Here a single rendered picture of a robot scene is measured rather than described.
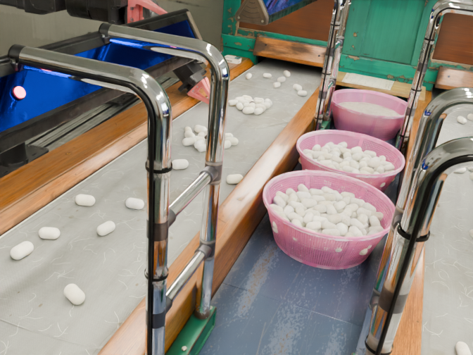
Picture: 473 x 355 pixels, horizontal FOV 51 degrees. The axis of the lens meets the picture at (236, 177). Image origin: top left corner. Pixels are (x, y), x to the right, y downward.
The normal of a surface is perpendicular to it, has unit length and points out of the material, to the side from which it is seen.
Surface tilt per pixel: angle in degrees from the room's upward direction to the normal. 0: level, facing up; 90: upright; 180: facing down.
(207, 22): 90
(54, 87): 58
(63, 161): 0
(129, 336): 0
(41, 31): 90
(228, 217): 0
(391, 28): 90
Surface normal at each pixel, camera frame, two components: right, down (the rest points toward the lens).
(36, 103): 0.84, -0.27
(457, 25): -0.34, 0.40
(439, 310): 0.09, -0.88
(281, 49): -0.29, 0.03
